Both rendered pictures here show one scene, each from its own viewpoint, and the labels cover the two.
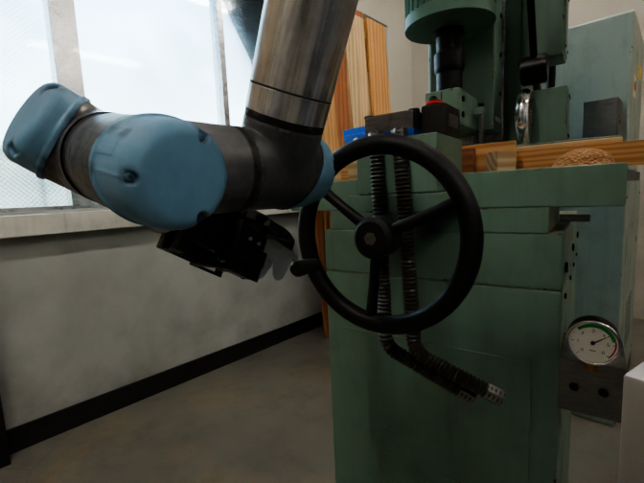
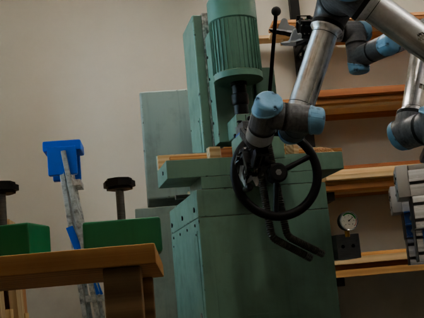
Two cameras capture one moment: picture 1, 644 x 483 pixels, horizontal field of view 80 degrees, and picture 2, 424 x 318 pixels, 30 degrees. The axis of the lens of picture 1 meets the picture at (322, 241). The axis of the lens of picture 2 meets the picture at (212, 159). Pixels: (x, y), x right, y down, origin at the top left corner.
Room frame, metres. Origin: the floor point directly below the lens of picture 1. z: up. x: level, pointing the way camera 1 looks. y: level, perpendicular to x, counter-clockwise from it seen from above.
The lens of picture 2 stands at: (-0.90, 1.82, 0.46)
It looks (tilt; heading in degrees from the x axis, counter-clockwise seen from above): 10 degrees up; 312
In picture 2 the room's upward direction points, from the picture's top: 5 degrees counter-clockwise
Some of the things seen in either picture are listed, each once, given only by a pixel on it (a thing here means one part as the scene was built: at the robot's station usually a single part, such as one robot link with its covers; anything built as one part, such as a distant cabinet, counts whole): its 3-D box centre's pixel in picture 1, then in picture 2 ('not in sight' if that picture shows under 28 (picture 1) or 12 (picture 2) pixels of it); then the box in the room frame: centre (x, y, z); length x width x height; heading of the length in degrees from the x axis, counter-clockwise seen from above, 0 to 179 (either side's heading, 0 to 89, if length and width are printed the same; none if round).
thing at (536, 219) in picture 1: (440, 216); (253, 184); (0.78, -0.24, 0.82); 0.40 x 0.21 x 0.04; 54
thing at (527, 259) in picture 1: (465, 237); (242, 209); (0.93, -0.35, 0.76); 0.57 x 0.45 x 0.09; 144
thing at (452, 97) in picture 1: (452, 116); (242, 130); (0.85, -0.29, 1.03); 0.14 x 0.07 x 0.09; 144
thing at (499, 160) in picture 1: (500, 161); (292, 150); (0.65, -0.30, 0.92); 0.03 x 0.03 x 0.03; 7
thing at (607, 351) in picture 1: (592, 345); (347, 224); (0.51, -0.37, 0.65); 0.06 x 0.04 x 0.08; 54
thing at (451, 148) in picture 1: (410, 167); (257, 149); (0.68, -0.16, 0.91); 0.15 x 0.14 x 0.09; 54
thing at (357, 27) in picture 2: not in sight; (354, 31); (0.51, -0.57, 1.34); 0.11 x 0.08 x 0.09; 54
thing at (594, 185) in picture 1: (427, 192); (252, 167); (0.75, -0.21, 0.87); 0.61 x 0.30 x 0.06; 54
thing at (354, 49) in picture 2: not in sight; (361, 57); (0.50, -0.56, 1.24); 0.11 x 0.08 x 0.11; 165
